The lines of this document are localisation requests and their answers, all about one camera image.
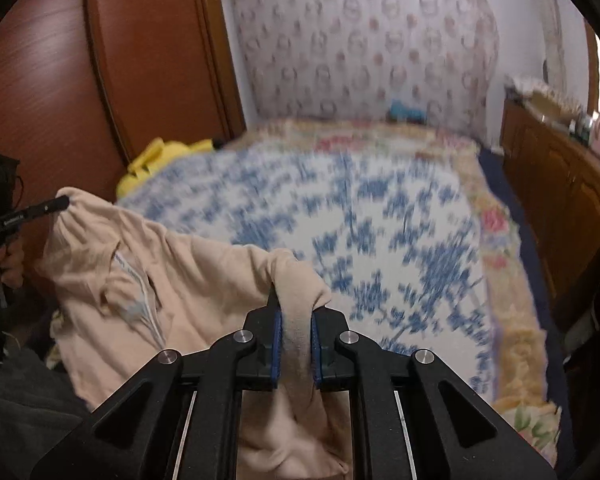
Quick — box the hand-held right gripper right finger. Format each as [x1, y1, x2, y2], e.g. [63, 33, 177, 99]
[311, 307, 556, 480]

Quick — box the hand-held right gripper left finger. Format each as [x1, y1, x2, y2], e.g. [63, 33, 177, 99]
[37, 285, 286, 480]

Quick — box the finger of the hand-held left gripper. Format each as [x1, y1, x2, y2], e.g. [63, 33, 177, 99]
[7, 196, 72, 228]

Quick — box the beige printed t-shirt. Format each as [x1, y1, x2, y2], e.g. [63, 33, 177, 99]
[32, 187, 353, 480]

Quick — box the person's left hand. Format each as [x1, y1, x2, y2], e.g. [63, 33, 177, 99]
[0, 242, 27, 290]

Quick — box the yellow plush toy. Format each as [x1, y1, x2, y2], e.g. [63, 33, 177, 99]
[116, 137, 226, 198]

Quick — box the floral bed sheet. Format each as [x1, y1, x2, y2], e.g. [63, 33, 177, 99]
[117, 120, 563, 466]

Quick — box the wooden louvered wardrobe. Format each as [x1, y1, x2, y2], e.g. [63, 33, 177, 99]
[0, 0, 246, 281]

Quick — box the person's dark grey clothing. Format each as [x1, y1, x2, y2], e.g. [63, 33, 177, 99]
[0, 280, 93, 480]

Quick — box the teal plastic bag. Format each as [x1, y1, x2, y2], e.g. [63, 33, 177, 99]
[387, 101, 427, 123]

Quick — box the wooden sideboard cabinet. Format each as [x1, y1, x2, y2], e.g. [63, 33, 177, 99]
[500, 97, 600, 311]

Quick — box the clutter of small bottles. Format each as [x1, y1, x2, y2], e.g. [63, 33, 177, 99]
[567, 110, 600, 181]

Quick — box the tied beige curtain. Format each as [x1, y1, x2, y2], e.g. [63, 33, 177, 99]
[540, 0, 568, 86]

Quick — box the ring patterned wall cloth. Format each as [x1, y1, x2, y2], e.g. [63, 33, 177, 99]
[227, 0, 501, 136]

